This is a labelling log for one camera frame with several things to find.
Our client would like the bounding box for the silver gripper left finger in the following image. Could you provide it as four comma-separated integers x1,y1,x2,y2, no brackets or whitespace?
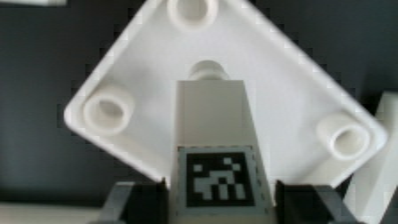
94,181,169,224

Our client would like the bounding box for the white desk top tray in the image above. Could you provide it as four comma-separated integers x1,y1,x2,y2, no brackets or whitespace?
64,0,387,186

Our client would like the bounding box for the white desk leg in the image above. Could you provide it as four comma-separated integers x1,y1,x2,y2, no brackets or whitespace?
169,60,277,224

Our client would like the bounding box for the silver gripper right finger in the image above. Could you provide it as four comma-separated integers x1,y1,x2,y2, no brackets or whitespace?
275,182,366,224

